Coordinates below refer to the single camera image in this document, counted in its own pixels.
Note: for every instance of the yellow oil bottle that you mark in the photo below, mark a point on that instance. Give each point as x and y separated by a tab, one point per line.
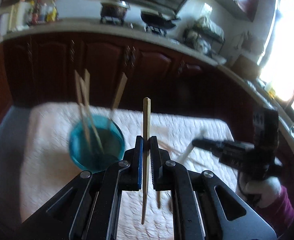
52	12

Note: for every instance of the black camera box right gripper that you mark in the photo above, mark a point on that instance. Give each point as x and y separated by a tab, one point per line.
265	123

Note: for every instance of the black wok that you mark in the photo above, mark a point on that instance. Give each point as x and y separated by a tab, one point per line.
158	21

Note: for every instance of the dark soy sauce bottle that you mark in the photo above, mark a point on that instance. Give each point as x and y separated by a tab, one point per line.
36	11

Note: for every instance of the dish drying rack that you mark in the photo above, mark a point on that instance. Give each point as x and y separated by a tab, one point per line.
202	34

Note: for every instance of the magenta sleeved right forearm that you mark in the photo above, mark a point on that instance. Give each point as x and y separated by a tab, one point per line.
279	214

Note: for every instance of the light bamboo chopstick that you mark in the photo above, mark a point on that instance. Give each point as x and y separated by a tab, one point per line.
146	153

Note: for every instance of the grey stone countertop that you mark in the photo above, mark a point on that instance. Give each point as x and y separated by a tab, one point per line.
137	37

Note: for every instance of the white microwave oven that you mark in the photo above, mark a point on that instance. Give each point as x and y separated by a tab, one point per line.
14	17

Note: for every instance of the pale wooden chopstick in cup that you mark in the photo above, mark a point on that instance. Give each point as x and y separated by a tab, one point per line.
87	85

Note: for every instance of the lidded cooking pot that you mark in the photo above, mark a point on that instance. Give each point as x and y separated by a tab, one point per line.
114	11

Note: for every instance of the teal floral utensil cup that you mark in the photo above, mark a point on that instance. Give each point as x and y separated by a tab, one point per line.
105	147

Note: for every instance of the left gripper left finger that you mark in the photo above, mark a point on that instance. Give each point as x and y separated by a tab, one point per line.
132	176

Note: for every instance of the white gloved right hand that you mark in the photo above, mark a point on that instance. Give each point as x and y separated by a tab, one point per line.
267	191

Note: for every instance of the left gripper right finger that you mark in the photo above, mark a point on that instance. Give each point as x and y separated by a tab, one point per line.
159	170

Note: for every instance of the lower wooden kitchen cabinets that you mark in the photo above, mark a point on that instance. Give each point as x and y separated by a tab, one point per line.
112	72

